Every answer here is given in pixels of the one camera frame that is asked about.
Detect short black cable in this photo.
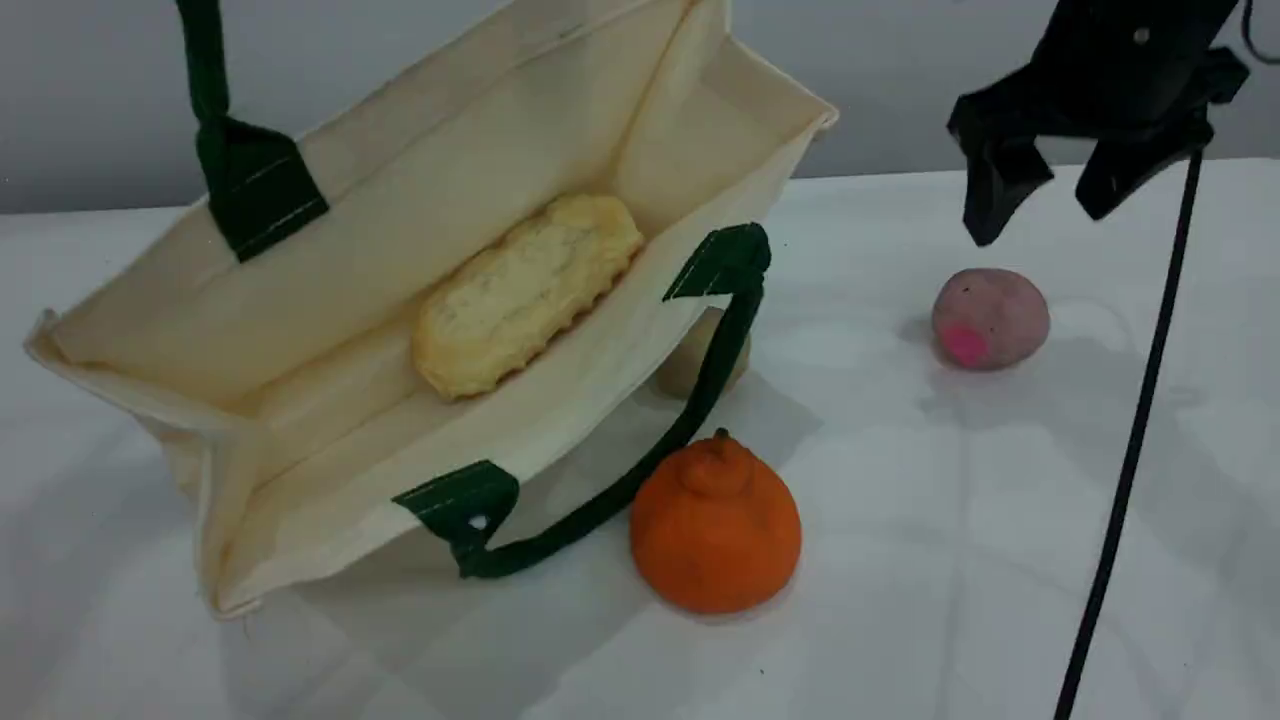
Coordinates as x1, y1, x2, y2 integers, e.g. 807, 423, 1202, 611
1238, 0, 1280, 66

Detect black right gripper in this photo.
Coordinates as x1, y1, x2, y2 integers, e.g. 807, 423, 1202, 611
948, 0, 1251, 248

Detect long black cable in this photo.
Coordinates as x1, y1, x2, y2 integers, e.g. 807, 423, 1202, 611
1055, 150, 1204, 720

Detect long ridged bread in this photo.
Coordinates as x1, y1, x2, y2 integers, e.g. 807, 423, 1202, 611
410, 192, 646, 401

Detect white bag with green handles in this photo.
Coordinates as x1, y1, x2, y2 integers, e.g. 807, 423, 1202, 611
22, 0, 841, 621

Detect orange with knobbed top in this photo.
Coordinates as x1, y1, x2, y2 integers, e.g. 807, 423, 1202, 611
628, 428, 803, 615

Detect beige round potato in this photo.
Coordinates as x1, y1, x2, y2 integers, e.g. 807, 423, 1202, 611
655, 305, 751, 399

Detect brown potato with pink spot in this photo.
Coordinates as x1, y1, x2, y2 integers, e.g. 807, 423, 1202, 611
930, 267, 1051, 373

